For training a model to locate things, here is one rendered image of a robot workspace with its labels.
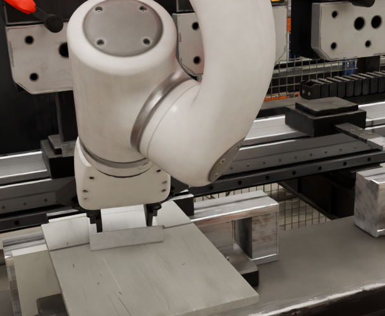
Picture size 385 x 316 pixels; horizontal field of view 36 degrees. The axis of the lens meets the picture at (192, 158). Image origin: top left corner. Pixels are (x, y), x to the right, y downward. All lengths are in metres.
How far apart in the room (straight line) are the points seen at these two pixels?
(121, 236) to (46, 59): 0.22
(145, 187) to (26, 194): 0.45
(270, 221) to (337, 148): 0.39
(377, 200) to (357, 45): 0.26
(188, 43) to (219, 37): 0.34
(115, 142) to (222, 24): 0.16
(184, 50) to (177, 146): 0.31
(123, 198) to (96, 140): 0.13
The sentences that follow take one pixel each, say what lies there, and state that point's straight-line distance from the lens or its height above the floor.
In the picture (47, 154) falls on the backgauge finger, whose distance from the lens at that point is 0.99.
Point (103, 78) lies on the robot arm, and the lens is 0.44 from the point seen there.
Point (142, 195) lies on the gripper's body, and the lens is 0.63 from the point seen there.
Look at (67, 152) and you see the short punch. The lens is 0.77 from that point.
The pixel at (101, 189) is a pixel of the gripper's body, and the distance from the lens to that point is 0.61.
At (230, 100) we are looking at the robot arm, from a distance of 0.42.
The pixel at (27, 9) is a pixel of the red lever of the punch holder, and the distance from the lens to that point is 0.66.
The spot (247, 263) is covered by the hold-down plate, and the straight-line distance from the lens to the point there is 0.85.
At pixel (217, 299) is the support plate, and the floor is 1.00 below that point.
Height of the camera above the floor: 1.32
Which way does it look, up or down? 19 degrees down
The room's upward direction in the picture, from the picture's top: 2 degrees counter-clockwise
